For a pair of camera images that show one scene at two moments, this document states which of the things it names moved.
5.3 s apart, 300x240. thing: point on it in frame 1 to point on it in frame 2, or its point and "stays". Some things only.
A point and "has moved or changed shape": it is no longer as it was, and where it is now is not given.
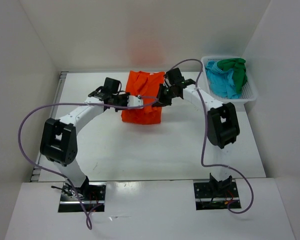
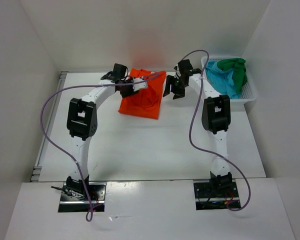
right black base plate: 213,195 stays
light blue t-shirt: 222,82 stays
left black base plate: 92,195 stays
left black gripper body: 120,100 to 126,90
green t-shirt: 237,65 stays
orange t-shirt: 146,84 has moved or changed shape
